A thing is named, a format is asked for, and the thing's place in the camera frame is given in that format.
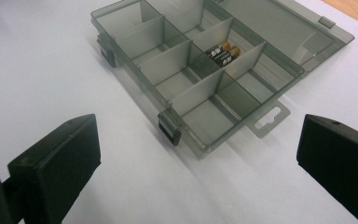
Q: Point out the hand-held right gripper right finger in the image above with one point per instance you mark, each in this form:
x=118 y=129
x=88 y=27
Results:
x=338 y=161

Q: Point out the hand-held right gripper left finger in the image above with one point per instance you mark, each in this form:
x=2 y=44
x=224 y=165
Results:
x=59 y=168

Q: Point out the black and gold battery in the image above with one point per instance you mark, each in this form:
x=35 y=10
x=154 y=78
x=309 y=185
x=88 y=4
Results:
x=218 y=49
x=229 y=56

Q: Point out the grey transparent compartment box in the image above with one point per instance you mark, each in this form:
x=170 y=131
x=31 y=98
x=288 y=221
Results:
x=199 y=71

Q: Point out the white board sheet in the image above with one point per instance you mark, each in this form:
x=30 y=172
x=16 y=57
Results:
x=59 y=62

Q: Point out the wooden table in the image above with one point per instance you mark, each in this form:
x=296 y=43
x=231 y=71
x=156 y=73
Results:
x=355 y=11

